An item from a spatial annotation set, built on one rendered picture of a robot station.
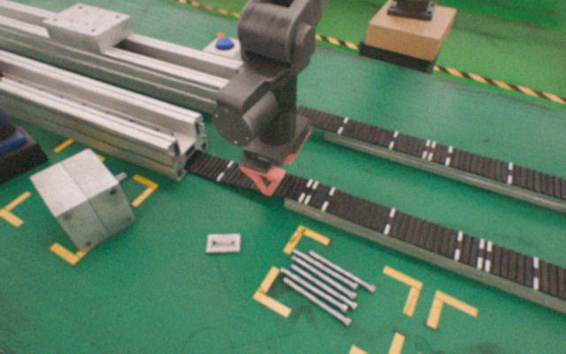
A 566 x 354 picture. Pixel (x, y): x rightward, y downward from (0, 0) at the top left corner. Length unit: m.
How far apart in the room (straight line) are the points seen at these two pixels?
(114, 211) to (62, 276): 0.11
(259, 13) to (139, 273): 0.40
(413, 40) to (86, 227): 0.85
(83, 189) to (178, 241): 0.16
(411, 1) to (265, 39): 0.71
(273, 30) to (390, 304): 0.39
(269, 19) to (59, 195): 0.38
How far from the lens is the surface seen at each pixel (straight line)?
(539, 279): 0.63
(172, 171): 0.68
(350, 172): 0.70
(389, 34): 1.06
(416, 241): 0.59
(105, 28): 0.95
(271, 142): 0.52
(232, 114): 0.42
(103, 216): 0.62
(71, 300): 0.62
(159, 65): 0.85
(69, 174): 0.64
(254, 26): 0.44
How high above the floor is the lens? 1.28
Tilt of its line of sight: 46 degrees down
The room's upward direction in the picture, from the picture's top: straight up
